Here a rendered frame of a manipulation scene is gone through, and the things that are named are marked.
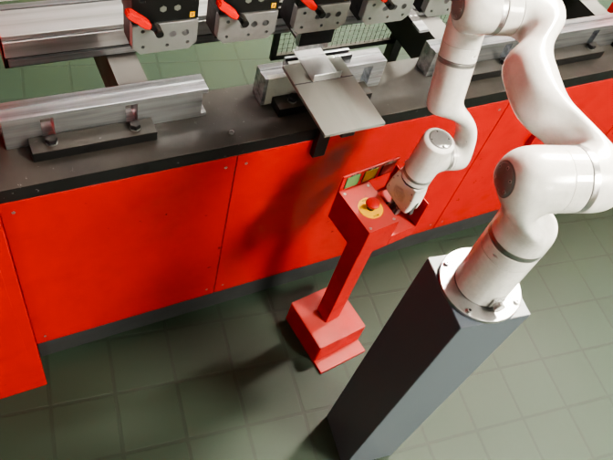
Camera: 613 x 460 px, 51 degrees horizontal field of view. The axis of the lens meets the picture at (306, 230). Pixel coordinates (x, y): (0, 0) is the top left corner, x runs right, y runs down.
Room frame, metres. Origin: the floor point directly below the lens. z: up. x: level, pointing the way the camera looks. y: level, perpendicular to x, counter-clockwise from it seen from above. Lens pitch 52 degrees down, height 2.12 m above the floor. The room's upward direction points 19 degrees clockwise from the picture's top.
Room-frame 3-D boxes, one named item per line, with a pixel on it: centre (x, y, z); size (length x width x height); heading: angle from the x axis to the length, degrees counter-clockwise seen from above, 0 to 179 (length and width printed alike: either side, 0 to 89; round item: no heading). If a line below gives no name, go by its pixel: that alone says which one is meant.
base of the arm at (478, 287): (0.89, -0.40, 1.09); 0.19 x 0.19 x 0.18
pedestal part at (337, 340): (1.21, -0.19, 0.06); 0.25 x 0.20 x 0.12; 47
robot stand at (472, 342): (0.89, -0.40, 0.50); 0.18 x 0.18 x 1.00; 32
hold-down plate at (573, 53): (2.06, -0.65, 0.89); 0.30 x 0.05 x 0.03; 131
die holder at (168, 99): (1.09, 0.57, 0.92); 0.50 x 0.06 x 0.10; 131
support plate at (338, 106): (1.33, 0.05, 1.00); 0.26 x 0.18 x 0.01; 41
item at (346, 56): (1.47, 0.13, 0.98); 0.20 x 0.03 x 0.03; 131
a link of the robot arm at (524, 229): (0.87, -0.37, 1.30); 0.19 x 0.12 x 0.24; 115
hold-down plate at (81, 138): (1.01, 0.57, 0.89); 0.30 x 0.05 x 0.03; 131
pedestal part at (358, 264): (1.24, -0.17, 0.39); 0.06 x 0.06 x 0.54; 47
